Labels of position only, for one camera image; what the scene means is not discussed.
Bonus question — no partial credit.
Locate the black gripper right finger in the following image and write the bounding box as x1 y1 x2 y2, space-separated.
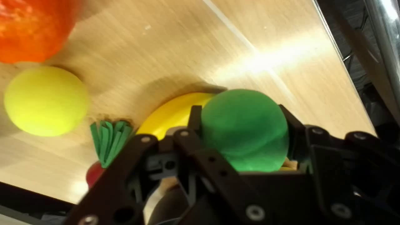
279 104 400 225

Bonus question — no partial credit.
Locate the yellow toy banana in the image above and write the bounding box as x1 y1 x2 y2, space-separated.
137 92 217 142

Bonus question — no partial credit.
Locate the green round toy fruit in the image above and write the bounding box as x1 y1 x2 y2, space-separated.
201 88 291 174

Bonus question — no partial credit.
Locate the yellow toy lemon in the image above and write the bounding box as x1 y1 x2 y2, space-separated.
3 66 92 138

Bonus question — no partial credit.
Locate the orange toy pepper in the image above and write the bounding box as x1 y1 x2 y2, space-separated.
0 0 83 66

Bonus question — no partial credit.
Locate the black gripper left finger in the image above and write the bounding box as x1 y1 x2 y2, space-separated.
62 104 273 225

